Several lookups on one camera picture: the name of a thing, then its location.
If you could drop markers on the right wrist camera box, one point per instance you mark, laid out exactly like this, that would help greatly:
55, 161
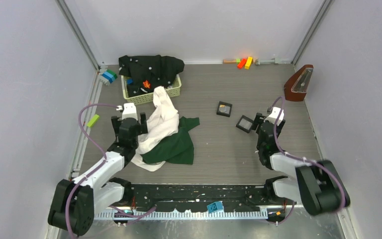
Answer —
275, 115

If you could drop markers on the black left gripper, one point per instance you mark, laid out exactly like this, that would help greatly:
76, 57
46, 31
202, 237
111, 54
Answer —
142, 127

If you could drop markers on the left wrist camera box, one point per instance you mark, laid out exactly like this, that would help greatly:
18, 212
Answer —
129, 111

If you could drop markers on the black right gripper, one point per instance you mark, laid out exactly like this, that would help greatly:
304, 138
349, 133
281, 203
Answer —
259, 118

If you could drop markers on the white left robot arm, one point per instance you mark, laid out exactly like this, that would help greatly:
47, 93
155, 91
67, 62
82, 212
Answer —
76, 202

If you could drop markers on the blue and green block stack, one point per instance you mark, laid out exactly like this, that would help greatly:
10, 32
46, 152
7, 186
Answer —
108, 77

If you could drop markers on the yellow-green perforated basket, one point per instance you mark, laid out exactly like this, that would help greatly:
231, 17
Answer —
173, 91

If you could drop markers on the lime green block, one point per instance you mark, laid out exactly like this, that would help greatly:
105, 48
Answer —
93, 120

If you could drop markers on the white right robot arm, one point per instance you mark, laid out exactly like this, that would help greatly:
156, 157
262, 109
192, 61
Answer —
316, 185

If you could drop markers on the brown wooden metronome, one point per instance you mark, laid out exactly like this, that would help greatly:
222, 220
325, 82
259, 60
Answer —
295, 89

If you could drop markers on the white and green t-shirt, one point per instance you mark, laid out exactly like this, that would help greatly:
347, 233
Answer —
168, 138

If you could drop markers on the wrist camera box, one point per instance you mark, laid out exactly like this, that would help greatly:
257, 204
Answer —
129, 111
275, 115

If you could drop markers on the black square display box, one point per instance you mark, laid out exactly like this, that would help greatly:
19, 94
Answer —
245, 124
222, 114

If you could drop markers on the black garment in basket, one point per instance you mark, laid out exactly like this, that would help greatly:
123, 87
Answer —
149, 72

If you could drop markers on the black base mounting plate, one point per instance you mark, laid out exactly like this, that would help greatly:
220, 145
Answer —
197, 197

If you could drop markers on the yellow block at wall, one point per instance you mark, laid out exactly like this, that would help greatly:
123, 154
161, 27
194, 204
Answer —
248, 63

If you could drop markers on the teal block on rail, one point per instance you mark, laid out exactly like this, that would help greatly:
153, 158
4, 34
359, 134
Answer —
215, 207

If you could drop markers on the wooden block at wall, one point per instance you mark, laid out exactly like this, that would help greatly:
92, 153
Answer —
229, 61

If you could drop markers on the orange block at wall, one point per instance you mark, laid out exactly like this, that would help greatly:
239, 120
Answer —
242, 63

